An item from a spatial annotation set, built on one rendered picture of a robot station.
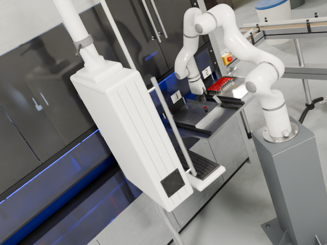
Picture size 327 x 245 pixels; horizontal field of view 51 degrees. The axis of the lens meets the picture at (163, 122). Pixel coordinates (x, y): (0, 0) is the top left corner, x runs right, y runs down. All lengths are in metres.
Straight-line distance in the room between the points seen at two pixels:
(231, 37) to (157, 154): 0.68
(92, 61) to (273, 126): 0.98
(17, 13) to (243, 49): 1.11
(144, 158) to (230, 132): 1.39
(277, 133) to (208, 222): 1.16
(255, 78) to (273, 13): 3.58
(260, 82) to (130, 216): 1.25
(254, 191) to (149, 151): 1.49
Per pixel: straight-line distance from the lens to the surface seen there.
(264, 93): 1.73
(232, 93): 2.48
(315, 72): 3.28
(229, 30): 1.80
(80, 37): 1.62
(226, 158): 2.89
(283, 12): 5.28
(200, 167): 1.97
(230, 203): 2.90
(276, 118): 1.86
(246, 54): 1.77
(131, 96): 1.50
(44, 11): 1.92
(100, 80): 1.56
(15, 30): 1.87
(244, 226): 2.71
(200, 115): 2.34
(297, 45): 3.25
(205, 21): 1.76
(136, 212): 2.40
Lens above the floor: 2.01
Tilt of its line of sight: 27 degrees down
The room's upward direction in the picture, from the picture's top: 24 degrees counter-clockwise
